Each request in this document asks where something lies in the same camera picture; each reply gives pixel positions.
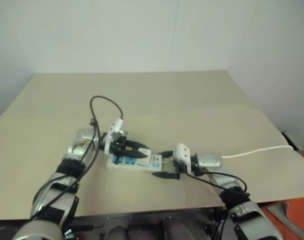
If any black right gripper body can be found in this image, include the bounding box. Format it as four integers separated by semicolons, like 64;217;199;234
172;159;188;181

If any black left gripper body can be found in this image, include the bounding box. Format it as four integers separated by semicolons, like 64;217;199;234
109;136;129;158

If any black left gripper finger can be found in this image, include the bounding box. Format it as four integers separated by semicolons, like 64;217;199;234
126;140;149;152
118;148;148;159

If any white power strip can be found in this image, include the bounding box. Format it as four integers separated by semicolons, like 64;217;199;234
106;147;166;175

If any white charger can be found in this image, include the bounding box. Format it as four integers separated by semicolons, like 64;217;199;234
137;148;153;167

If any large orange object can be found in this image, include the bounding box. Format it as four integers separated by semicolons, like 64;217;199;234
256;197;304;240

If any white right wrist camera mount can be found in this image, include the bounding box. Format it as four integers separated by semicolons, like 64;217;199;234
172;142;194;175

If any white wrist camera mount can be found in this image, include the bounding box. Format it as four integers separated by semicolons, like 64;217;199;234
103;117;129;157
172;142;194;175

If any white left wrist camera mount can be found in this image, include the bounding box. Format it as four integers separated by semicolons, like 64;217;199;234
103;117;129;157

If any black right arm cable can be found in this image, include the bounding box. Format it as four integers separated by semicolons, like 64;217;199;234
183;170;250;240

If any white power strip cable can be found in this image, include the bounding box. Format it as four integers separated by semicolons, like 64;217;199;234
163;145;294;166

